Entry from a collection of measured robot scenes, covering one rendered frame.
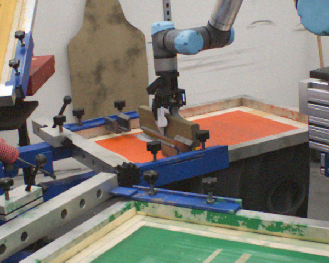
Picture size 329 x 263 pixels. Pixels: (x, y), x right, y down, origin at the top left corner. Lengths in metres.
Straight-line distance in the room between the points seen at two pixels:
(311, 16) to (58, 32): 2.75
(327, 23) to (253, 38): 3.32
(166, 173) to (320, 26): 0.63
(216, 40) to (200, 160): 0.39
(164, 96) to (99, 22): 2.13
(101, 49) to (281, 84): 1.50
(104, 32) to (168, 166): 2.41
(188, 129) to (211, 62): 2.63
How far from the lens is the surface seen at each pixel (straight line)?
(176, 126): 2.13
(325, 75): 1.70
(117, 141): 2.32
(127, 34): 4.29
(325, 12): 1.55
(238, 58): 4.80
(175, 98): 2.15
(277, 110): 2.51
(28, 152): 2.01
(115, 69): 4.25
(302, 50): 5.16
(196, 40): 2.03
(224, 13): 2.05
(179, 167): 1.91
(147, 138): 2.29
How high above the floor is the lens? 1.58
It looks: 15 degrees down
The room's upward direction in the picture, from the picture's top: 4 degrees counter-clockwise
